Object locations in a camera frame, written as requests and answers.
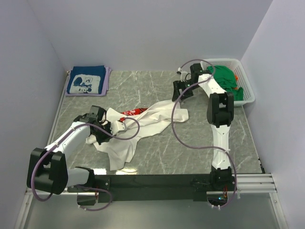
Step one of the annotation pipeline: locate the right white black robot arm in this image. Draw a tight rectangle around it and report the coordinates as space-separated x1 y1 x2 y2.
172 62 234 189

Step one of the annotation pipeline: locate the white t-shirt red print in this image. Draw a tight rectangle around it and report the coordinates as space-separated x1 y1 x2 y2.
86 100 174 171

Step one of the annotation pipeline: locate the white plastic basket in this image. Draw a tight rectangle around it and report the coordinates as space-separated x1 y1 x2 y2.
198 58 255 107

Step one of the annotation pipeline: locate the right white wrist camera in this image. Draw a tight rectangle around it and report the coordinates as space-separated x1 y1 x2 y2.
176 68 191 82

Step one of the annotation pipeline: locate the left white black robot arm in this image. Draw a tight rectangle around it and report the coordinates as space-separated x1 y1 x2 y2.
27 105 111 195

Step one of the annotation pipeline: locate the green t-shirt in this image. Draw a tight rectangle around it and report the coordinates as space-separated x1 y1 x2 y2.
213 65 244 101

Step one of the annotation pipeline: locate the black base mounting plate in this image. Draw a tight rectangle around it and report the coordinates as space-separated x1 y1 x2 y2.
67 173 238 206

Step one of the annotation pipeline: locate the folded lilac t-shirt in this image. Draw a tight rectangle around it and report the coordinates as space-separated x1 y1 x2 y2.
64 66 112 97

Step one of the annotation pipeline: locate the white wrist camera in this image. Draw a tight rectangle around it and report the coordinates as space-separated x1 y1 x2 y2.
110 121 127 135
176 68 191 82

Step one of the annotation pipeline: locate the aluminium extrusion rail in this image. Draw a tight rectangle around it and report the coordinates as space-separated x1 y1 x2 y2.
64 173 278 196

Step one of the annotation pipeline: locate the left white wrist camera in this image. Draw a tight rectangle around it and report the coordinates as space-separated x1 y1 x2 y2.
110 121 127 135

